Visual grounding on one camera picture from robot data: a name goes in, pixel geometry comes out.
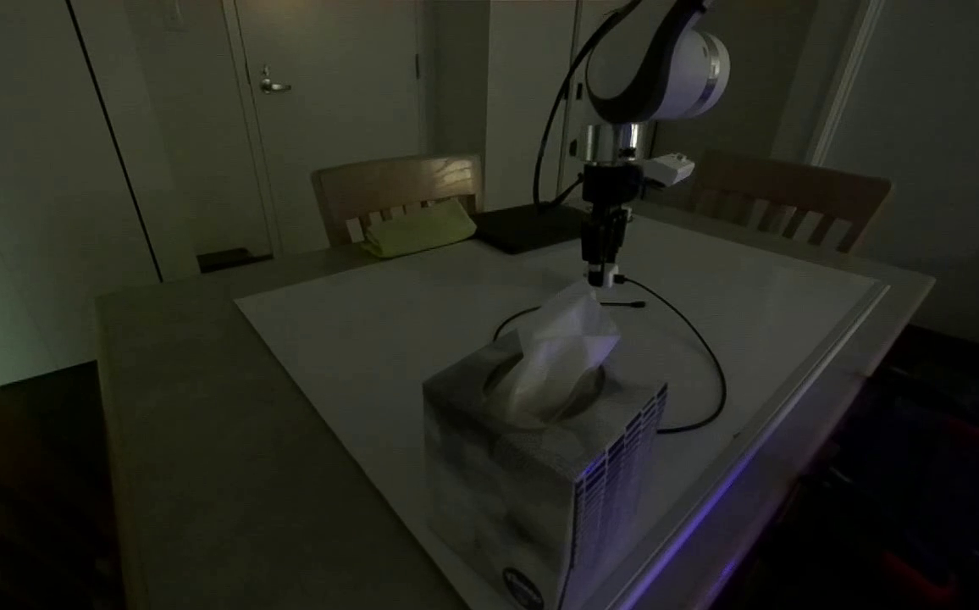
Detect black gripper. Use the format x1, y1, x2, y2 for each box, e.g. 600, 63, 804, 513
575, 162, 640, 284

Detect large white charger adapter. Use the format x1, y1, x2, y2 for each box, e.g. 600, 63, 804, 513
582, 264, 632, 293

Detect long black charging cable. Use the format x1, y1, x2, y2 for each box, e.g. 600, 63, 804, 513
492, 276, 731, 437

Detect black flat pad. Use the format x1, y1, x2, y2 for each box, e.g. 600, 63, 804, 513
472, 199, 593, 256

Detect white tissue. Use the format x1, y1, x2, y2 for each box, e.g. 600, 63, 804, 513
492, 281, 627, 426

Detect yellow-green folded cloth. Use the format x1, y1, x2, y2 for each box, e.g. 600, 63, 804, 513
355, 199, 483, 264

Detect large white table board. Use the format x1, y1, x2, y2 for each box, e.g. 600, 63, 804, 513
235, 214, 895, 610

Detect clear plastic container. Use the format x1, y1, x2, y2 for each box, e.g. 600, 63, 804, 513
422, 337, 670, 610

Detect white door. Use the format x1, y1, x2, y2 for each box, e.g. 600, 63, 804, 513
224, 0, 437, 264

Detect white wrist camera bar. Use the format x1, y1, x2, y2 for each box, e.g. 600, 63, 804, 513
636, 151, 703, 191

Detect metal door handle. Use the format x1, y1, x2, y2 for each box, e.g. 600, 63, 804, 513
253, 72, 295, 103

